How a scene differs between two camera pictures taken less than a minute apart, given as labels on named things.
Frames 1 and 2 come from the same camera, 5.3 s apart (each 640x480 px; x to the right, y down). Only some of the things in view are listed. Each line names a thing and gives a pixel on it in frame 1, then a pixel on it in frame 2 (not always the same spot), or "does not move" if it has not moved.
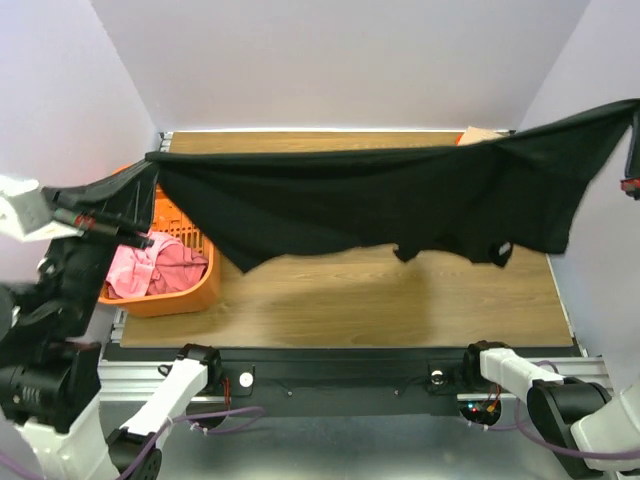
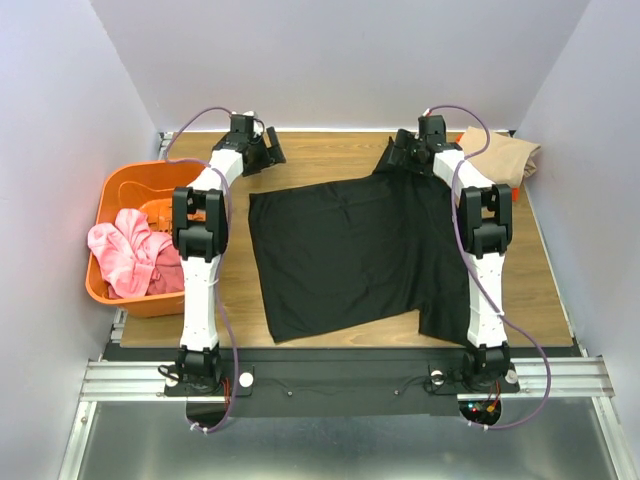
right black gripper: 632,163 -> 396,151
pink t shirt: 162,265 does not move
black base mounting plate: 350,381 does not move
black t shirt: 547,189 -> 341,252
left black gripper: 132,189 -> 272,156
